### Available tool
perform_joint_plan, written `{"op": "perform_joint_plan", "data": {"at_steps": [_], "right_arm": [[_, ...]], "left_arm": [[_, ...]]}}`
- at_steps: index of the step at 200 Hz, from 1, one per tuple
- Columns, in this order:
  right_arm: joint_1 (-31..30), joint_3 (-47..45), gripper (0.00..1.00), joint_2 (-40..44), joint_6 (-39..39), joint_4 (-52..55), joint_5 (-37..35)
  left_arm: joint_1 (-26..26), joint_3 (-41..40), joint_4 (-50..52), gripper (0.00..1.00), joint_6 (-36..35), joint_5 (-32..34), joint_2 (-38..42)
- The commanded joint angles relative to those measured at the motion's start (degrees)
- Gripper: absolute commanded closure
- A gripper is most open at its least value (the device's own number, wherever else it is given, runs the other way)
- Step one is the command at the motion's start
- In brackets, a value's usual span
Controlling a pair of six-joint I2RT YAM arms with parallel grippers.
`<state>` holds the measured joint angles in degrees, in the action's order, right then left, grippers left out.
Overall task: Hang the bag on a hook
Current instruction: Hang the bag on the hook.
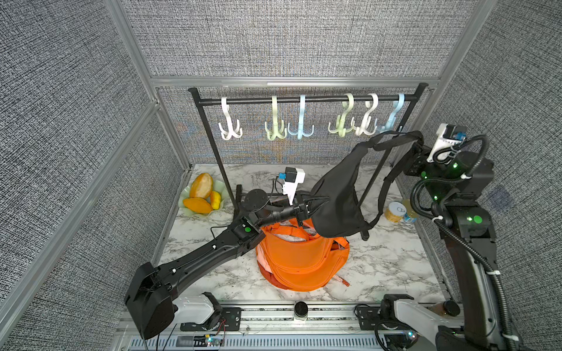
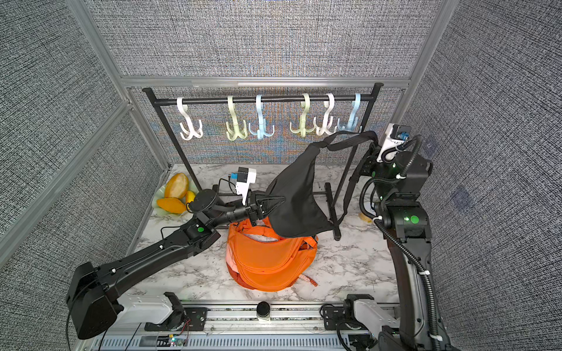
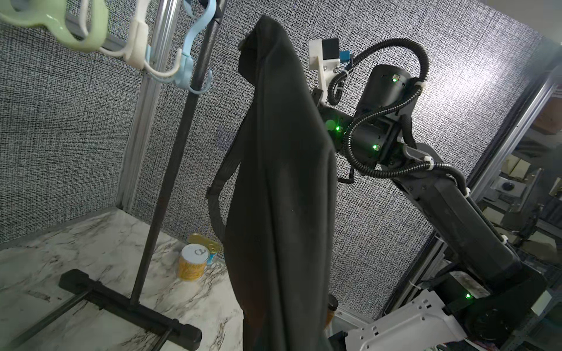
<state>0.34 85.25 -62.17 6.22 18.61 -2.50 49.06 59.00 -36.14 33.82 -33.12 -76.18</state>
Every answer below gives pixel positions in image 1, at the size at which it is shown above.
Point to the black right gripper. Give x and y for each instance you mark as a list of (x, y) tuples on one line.
[(421, 164)]

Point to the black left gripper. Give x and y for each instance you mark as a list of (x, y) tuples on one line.
[(301, 210)]

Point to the black sling bag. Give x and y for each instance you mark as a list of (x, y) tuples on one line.
[(340, 214)]

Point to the orange sling bag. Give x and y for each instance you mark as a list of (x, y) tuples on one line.
[(290, 248)]

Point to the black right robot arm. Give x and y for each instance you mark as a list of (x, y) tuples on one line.
[(451, 180)]

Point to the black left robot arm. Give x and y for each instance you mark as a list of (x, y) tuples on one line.
[(152, 291)]

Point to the light blue hook far right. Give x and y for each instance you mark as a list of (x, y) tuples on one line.
[(397, 106)]

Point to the light blue hook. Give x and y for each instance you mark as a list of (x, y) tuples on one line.
[(300, 133), (397, 106)]

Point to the white hook right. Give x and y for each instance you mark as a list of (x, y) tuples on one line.
[(363, 129)]

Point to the white hook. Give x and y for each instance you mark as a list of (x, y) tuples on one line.
[(231, 130), (363, 129)]

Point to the pale green hook right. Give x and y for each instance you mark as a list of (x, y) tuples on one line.
[(340, 128)]

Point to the pale green hook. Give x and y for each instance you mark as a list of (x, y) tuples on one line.
[(278, 130), (340, 128)]

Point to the pink and red sling bag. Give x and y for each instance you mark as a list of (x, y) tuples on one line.
[(306, 282)]

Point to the white hook far left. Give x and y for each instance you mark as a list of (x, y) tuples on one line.
[(231, 130)]

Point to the tin can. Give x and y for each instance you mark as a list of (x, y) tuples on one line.
[(395, 212)]

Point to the black clothes rack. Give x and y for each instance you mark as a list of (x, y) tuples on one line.
[(321, 148)]

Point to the light green plate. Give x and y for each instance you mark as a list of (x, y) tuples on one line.
[(219, 186)]

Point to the yellow fruit piece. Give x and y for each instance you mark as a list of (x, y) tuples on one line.
[(215, 200)]

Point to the orange mango slice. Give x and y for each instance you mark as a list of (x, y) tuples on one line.
[(197, 205)]

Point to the black knob right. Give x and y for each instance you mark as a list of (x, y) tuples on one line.
[(450, 308)]

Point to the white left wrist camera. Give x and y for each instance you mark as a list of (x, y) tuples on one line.
[(291, 178)]

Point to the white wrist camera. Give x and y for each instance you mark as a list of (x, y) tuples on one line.
[(449, 136), (291, 178)]

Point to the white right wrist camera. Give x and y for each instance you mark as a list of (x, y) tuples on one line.
[(449, 136)]

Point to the black knob on rail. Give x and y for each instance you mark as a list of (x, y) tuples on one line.
[(301, 311)]

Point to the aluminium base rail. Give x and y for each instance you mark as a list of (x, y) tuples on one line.
[(274, 325)]

